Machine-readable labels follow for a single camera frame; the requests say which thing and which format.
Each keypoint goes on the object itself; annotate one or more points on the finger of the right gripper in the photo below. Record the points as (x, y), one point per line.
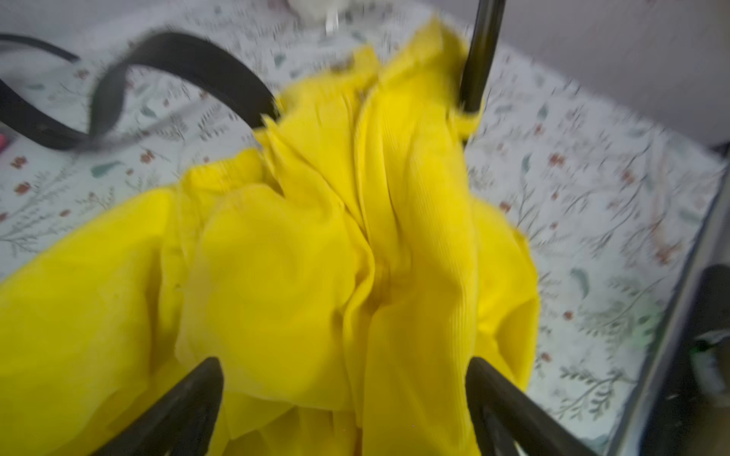
(481, 55)

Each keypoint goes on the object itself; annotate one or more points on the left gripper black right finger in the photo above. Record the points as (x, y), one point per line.
(507, 422)

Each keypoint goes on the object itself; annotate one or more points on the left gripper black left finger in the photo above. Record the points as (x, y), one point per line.
(181, 422)

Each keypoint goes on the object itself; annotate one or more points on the yellow garment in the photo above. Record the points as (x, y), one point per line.
(342, 272)

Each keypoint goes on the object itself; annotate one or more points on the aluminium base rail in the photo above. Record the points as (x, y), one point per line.
(660, 408)

